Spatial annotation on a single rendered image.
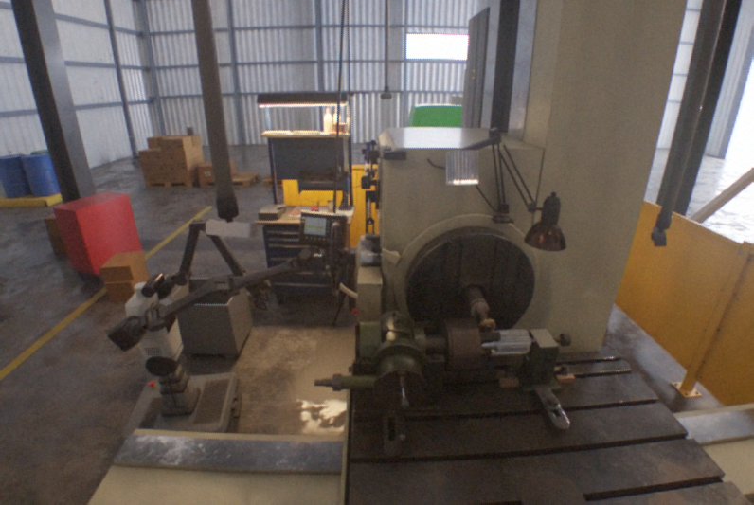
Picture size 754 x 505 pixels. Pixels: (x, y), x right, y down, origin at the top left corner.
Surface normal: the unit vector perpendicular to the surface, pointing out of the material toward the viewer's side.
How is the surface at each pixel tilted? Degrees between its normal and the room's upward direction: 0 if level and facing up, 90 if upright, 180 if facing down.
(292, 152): 90
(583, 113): 90
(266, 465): 0
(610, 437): 0
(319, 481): 0
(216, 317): 90
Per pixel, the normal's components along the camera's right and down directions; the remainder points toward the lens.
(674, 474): 0.00, -0.93
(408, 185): 0.02, 0.36
